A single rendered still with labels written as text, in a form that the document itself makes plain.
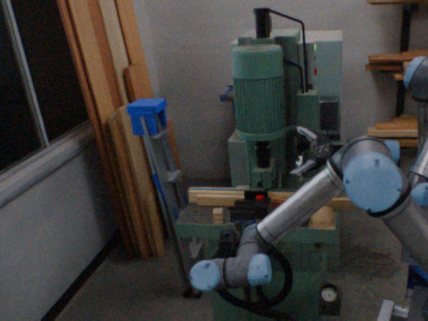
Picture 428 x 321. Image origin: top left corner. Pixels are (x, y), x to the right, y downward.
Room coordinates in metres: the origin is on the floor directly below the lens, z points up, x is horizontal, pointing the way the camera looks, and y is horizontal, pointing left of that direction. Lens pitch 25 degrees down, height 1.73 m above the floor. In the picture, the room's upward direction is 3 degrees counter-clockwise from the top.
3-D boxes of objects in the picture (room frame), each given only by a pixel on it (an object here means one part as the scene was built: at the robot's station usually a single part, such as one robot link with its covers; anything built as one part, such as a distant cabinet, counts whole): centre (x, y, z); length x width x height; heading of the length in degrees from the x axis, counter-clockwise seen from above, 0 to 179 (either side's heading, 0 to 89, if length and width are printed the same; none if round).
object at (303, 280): (1.75, 0.02, 0.36); 0.58 x 0.45 x 0.71; 170
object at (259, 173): (1.65, 0.03, 1.03); 0.14 x 0.07 x 0.09; 170
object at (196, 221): (1.53, 0.08, 0.87); 0.61 x 0.30 x 0.06; 80
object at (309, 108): (1.82, -0.15, 1.23); 0.09 x 0.08 x 0.15; 170
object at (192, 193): (1.66, 0.05, 0.93); 0.60 x 0.02 x 0.05; 80
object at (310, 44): (1.92, -0.16, 1.40); 0.10 x 0.06 x 0.16; 170
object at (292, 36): (1.92, -0.01, 1.16); 0.22 x 0.22 x 0.72; 80
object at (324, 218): (1.51, -0.17, 0.92); 0.14 x 0.09 x 0.04; 170
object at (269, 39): (1.77, 0.01, 1.54); 0.08 x 0.08 x 0.17; 80
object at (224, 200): (1.62, -0.01, 0.92); 0.65 x 0.02 x 0.04; 80
